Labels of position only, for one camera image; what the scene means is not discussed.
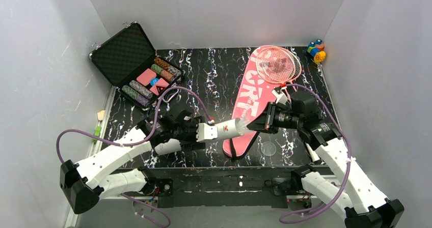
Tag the pink badminton racket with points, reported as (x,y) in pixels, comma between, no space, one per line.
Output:
(294,76)
(273,64)

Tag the black front mounting base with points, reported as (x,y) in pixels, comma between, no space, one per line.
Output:
(226,186)

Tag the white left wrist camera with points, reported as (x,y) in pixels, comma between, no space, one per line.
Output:
(206,133)

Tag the beige wooden block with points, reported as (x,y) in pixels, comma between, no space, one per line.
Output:
(100,115)

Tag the white shuttlecock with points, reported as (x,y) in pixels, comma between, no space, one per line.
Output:
(242,126)

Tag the white shuttlecock tube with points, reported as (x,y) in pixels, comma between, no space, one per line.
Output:
(226,130)

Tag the black poker chip case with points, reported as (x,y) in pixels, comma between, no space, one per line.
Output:
(129,62)

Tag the green clip on rail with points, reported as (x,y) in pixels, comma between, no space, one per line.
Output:
(97,131)

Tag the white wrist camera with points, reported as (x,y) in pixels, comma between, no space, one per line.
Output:
(206,133)
(282,96)

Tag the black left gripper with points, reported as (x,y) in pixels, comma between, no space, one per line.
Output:
(194,132)

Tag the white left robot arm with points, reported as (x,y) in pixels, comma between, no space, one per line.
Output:
(92,179)

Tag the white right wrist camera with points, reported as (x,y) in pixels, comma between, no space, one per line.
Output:
(282,96)

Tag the clear round tube lid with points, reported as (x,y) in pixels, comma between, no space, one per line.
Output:
(268,149)

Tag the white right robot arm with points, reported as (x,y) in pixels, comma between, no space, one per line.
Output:
(357,200)

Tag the pink racket cover bag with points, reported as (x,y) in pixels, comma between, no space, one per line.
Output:
(253,95)

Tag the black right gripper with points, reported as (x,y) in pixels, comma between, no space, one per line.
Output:
(270,117)

